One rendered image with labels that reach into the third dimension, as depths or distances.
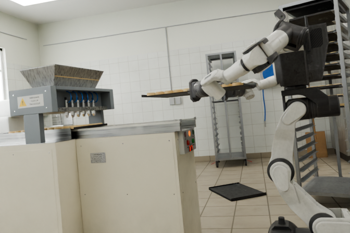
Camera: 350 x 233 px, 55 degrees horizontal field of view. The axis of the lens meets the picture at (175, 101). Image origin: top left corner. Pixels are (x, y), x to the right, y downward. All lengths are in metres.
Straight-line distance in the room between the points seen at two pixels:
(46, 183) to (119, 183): 0.43
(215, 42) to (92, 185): 4.44
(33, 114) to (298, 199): 1.60
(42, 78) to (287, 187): 1.61
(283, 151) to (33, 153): 1.47
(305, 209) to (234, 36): 4.56
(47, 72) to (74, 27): 4.93
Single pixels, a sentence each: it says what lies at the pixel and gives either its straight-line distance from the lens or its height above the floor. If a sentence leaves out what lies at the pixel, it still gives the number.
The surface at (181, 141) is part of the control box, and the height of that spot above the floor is 0.77.
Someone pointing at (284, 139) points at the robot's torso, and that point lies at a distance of 1.93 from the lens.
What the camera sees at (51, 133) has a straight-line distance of 2.33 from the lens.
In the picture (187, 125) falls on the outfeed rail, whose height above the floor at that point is 0.86.
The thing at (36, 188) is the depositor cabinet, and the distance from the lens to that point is 2.27.
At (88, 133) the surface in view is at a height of 0.86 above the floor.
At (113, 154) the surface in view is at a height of 0.73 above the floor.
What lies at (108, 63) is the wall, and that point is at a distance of 6.71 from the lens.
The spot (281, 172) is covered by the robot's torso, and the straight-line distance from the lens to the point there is 1.91.
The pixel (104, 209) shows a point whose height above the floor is 0.38.
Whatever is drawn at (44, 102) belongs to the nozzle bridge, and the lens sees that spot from 2.16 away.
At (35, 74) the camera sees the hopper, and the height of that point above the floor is 1.28.
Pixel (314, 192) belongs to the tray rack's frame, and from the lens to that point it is 3.23.
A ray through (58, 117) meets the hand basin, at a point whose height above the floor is 1.06.
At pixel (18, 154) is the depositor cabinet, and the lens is 2.32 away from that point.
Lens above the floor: 0.96
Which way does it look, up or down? 2 degrees up
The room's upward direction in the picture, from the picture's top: 5 degrees counter-clockwise
